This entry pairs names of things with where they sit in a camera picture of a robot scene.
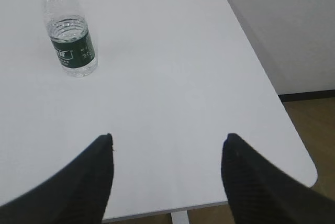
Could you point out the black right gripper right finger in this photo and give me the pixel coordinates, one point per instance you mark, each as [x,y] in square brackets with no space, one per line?
[259,192]

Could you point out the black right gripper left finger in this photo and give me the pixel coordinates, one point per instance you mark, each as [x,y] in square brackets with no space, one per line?
[78,193]

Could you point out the white table leg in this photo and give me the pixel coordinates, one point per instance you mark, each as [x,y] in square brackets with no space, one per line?
[180,217]

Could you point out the clear water bottle green label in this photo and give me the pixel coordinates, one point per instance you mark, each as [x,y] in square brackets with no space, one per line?
[68,31]

